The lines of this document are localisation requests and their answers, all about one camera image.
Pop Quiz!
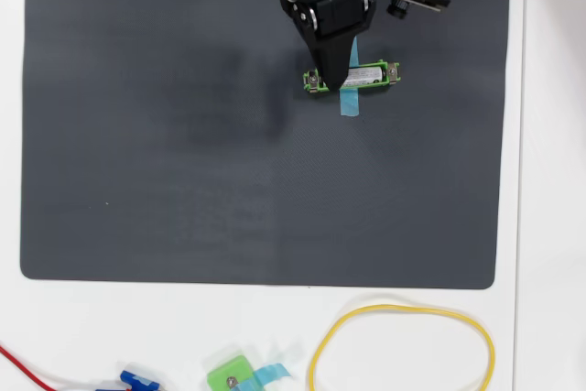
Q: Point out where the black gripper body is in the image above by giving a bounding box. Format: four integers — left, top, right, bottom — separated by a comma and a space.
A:
279, 0, 377, 48

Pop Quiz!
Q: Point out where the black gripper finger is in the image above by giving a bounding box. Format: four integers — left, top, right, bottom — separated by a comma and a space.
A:
307, 32, 358, 92

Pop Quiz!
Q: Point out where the white AA battery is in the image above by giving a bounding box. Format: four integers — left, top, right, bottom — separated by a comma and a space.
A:
342, 66, 385, 89

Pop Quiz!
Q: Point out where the green battery holder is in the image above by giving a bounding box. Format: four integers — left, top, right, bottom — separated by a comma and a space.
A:
301, 59, 402, 96

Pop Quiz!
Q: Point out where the long blue masking tape strip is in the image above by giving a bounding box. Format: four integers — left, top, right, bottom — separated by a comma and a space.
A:
339, 36, 361, 118

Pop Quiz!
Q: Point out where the dark grey textured mat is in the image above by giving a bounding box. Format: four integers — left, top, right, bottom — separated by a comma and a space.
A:
19, 0, 512, 291

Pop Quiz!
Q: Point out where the yellow rubber band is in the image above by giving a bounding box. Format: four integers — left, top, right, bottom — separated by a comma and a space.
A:
307, 302, 497, 391

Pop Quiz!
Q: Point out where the short blue tape piece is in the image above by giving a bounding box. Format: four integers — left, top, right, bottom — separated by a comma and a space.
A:
237, 362, 294, 391

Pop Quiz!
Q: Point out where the green printed block with screw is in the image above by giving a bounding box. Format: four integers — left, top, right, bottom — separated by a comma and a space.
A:
206, 353, 257, 391

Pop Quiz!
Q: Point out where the blue wire connector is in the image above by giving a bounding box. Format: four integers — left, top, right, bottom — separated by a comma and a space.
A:
119, 370, 161, 391

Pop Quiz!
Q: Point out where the red wire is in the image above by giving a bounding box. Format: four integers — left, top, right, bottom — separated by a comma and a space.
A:
0, 343, 59, 391

